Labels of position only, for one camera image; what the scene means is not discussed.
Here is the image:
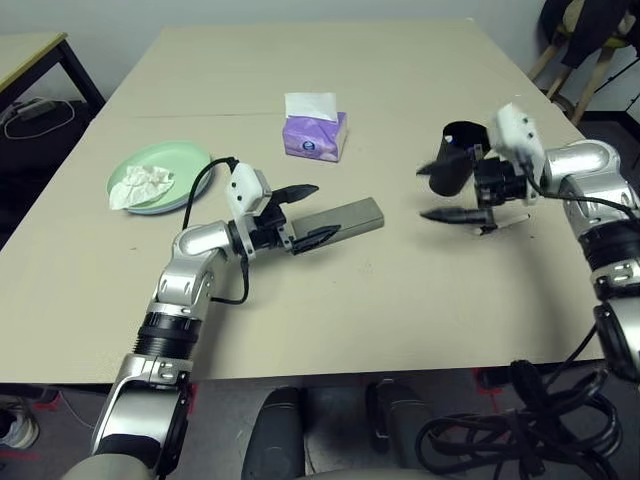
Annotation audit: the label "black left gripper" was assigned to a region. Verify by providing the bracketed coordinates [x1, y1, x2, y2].
[247, 183, 342, 256]

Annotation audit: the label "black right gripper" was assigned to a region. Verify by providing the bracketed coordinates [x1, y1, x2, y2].
[415, 149, 540, 226]

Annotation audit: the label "grey glasses case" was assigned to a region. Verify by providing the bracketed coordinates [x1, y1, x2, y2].
[284, 196, 386, 251]

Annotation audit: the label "white marker black band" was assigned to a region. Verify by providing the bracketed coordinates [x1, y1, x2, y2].
[477, 213, 532, 237]

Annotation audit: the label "green plate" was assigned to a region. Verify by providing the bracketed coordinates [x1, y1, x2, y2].
[104, 140, 214, 214]

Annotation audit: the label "white tissue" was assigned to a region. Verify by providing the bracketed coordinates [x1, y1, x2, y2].
[108, 164, 176, 211]

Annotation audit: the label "black cup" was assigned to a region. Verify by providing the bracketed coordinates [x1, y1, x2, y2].
[428, 119, 490, 197]

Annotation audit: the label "purple tissue box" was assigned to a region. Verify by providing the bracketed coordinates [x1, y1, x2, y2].
[281, 91, 349, 164]

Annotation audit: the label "wooden stool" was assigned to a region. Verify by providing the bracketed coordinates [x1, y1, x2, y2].
[529, 0, 640, 124]

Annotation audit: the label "black jacket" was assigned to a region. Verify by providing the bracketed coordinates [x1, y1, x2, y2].
[539, 0, 640, 69]

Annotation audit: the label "dark grey robot right leg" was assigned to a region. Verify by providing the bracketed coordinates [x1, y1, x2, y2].
[364, 379, 431, 451]

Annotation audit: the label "dark grey robot leg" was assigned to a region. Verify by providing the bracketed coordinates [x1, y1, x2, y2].
[364, 379, 431, 451]
[242, 387, 306, 480]

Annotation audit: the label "dark grey robot left leg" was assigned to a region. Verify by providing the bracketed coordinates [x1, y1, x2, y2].
[242, 387, 306, 480]

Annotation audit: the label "yellow stool cushion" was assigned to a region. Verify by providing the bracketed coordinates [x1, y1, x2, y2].
[554, 22, 636, 51]

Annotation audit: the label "grey power strip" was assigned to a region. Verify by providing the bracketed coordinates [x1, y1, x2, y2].
[12, 98, 56, 119]

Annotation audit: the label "side table black legs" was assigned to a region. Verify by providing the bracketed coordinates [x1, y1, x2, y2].
[0, 32, 106, 111]

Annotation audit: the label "white sneaker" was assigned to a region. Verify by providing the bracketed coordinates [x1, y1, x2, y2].
[0, 404, 40, 449]

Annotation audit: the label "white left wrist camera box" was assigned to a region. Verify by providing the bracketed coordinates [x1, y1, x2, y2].
[224, 162, 274, 251]

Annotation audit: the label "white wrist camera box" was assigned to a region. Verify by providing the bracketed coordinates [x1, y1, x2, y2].
[492, 102, 544, 186]
[224, 162, 274, 251]

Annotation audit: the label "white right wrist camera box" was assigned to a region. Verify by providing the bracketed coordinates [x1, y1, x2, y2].
[492, 102, 544, 186]

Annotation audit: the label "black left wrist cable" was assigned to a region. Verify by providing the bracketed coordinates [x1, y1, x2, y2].
[182, 155, 251, 306]

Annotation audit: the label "black cable bundle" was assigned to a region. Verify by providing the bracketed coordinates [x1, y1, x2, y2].
[414, 359, 624, 480]

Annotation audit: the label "white floor cable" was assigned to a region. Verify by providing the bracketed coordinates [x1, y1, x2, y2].
[3, 97, 76, 141]

